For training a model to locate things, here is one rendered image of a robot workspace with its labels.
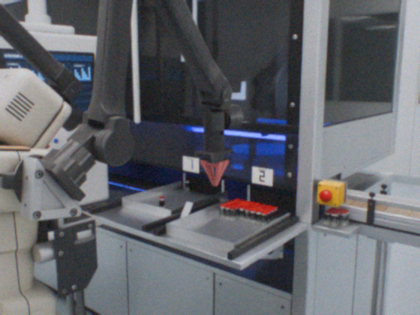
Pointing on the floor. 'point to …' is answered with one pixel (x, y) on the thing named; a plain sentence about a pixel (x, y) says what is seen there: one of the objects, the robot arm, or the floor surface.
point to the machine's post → (310, 151)
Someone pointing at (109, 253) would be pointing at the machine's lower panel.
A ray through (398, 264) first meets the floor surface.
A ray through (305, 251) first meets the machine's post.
